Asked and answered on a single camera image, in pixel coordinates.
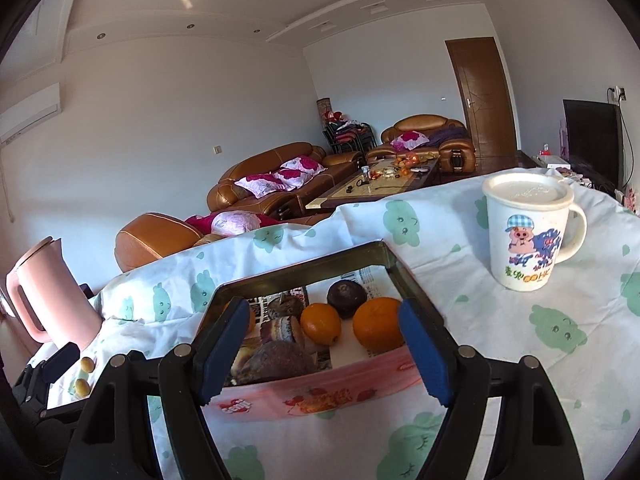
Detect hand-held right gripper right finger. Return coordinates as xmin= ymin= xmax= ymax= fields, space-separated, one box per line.
xmin=398 ymin=298 xmax=585 ymax=480

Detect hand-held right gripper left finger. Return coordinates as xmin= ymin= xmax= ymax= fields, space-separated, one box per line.
xmin=59 ymin=297 xmax=252 ymax=480

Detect large orange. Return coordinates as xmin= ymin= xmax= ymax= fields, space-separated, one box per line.
xmin=352 ymin=296 xmax=406 ymax=354

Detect purple sweet potato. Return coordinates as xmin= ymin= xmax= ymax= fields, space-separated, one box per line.
xmin=244 ymin=340 xmax=317 ymax=382

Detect dark brown passion fruit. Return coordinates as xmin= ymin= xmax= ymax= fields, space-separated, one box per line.
xmin=326 ymin=280 xmax=366 ymax=319

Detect pink tin box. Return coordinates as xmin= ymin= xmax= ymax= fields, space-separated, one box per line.
xmin=199 ymin=240 xmax=446 ymax=419

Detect pink kettle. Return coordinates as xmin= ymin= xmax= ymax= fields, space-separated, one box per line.
xmin=5 ymin=236 xmax=104 ymax=351

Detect printed paper liner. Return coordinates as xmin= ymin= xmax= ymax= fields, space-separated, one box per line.
xmin=244 ymin=267 xmax=404 ymax=367

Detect brown leather armchair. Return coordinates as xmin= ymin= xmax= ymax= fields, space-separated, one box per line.
xmin=114 ymin=212 xmax=332 ymax=274
xmin=367 ymin=113 xmax=476 ymax=174

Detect white green printed tablecloth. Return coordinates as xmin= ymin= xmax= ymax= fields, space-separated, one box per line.
xmin=27 ymin=167 xmax=640 ymax=480

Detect pale pink pillow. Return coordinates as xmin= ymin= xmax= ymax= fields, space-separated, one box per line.
xmin=210 ymin=210 xmax=261 ymax=238

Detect white cartoon mug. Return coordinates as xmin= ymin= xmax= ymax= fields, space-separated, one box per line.
xmin=481 ymin=169 xmax=589 ymax=292

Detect dark wooden coffee table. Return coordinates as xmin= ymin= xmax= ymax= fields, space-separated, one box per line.
xmin=304 ymin=152 xmax=442 ymax=211

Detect white magenta flowered pillow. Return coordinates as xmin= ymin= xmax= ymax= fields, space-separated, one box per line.
xmin=273 ymin=155 xmax=326 ymax=191
xmin=390 ymin=130 xmax=430 ymax=152
xmin=233 ymin=173 xmax=289 ymax=199

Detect long brown leather sofa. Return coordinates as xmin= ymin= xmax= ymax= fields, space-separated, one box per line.
xmin=206 ymin=142 xmax=366 ymax=221

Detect white air conditioner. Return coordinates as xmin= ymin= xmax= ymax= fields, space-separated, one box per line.
xmin=0 ymin=82 xmax=64 ymax=144

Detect dark television cabinet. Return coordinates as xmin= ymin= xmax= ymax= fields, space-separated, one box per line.
xmin=474 ymin=149 xmax=567 ymax=177

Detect dark purple blanket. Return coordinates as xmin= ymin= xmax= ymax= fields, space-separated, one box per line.
xmin=427 ymin=126 xmax=471 ymax=147

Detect stacked black chairs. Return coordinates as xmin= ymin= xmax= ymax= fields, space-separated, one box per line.
xmin=322 ymin=120 xmax=376 ymax=156

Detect brown wooden door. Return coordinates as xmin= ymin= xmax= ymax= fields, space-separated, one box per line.
xmin=444 ymin=36 xmax=518 ymax=174

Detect black television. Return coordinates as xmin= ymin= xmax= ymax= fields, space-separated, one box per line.
xmin=562 ymin=98 xmax=624 ymax=191

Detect black power cable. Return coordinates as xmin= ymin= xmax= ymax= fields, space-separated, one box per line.
xmin=617 ymin=102 xmax=629 ymax=192

